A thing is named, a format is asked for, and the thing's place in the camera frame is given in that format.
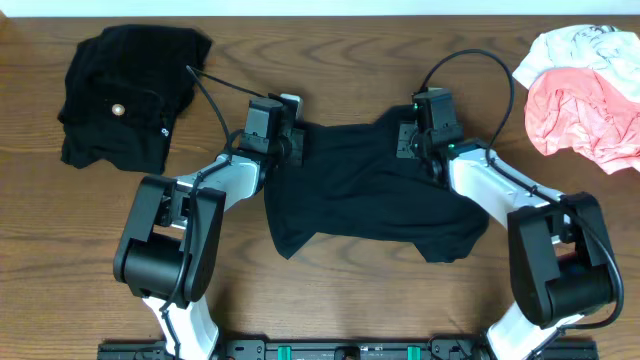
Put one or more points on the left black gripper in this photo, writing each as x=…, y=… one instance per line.
x=296, y=142

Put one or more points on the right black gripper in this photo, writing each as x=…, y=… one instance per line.
x=405, y=133

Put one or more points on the black t-shirt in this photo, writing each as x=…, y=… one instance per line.
x=352, y=183

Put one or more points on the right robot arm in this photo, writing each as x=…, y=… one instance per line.
x=561, y=263

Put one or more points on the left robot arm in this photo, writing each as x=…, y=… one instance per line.
x=168, y=248

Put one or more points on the coral pink t-shirt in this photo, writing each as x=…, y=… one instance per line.
x=577, y=108

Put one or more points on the folded black pants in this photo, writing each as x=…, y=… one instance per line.
x=125, y=89

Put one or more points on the white printed t-shirt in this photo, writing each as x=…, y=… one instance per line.
x=605, y=49

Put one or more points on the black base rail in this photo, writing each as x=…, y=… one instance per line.
x=325, y=350

